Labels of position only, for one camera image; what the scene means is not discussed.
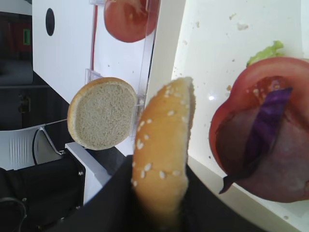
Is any purple cabbage strip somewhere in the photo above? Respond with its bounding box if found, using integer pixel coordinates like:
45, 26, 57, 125
219, 87, 293, 194

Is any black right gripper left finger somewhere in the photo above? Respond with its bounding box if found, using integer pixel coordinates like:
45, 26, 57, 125
49, 155, 150, 232

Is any tomato slice on burger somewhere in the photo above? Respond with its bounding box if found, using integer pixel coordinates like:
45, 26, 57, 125
209, 57, 309, 174

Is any pink meat patty slice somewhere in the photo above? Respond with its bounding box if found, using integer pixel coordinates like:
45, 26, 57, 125
215, 104, 309, 203

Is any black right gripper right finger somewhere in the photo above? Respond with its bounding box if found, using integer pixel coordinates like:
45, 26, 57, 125
181, 166, 263, 232

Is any white metal tray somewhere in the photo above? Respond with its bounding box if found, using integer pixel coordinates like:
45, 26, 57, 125
172, 0, 309, 232

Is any left clear long divider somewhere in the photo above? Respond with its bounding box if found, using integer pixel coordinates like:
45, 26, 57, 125
130, 0, 160, 140

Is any sesame bun top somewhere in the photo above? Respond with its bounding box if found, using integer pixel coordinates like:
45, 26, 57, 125
131, 77, 196, 231

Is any standing bun half left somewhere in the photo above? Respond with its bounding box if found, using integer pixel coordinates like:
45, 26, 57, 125
67, 77, 137, 150

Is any lettuce under burger stack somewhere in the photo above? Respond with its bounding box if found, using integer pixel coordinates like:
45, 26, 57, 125
246, 41, 284, 67

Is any left red rail strip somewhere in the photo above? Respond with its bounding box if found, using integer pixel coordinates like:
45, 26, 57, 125
90, 5, 98, 70

